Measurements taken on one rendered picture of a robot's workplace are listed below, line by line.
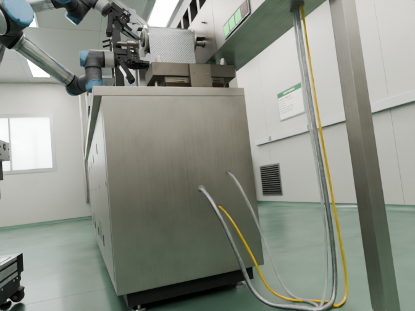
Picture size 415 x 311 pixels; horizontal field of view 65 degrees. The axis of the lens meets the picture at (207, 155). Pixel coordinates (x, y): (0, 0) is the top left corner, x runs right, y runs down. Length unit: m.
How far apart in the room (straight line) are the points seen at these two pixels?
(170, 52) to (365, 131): 1.03
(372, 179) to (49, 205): 6.49
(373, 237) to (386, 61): 2.96
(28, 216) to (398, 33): 6.51
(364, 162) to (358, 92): 0.23
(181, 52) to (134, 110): 0.54
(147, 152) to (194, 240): 0.41
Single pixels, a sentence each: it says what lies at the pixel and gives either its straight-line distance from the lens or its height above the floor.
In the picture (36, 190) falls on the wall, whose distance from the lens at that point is 7.17.
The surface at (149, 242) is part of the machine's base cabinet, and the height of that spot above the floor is 0.28.
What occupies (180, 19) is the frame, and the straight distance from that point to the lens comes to 2.37.
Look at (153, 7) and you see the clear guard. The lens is 2.65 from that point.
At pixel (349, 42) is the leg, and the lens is 1.24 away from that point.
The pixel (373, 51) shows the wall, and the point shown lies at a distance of 4.10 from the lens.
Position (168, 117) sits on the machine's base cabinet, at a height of 0.77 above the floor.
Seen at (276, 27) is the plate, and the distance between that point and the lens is 1.61.
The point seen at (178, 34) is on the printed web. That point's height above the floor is 1.26.
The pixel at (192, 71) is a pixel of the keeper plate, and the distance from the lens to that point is 1.52.
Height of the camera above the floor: 0.48
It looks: 5 degrees up
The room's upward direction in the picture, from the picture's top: 6 degrees counter-clockwise
